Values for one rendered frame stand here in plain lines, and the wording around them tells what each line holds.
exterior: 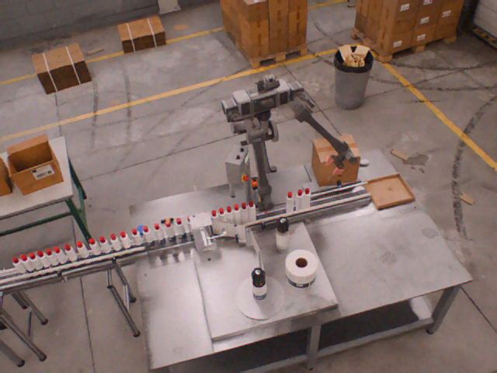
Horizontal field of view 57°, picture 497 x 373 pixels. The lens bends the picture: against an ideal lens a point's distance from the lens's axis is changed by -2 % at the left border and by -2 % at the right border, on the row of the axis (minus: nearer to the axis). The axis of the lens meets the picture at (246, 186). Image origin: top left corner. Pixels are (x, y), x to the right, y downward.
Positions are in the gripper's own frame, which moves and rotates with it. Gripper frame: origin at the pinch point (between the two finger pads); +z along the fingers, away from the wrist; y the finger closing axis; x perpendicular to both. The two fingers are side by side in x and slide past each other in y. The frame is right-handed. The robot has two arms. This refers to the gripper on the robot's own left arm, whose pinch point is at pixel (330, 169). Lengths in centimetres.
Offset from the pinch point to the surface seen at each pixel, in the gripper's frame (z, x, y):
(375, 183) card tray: -1, 55, -1
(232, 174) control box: 28, -65, -6
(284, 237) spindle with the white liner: 40, -30, 31
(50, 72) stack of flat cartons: 195, -88, -381
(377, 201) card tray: 4, 48, 16
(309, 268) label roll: 39, -25, 58
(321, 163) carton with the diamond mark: 5.2, 5.7, -14.3
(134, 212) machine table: 113, -83, -50
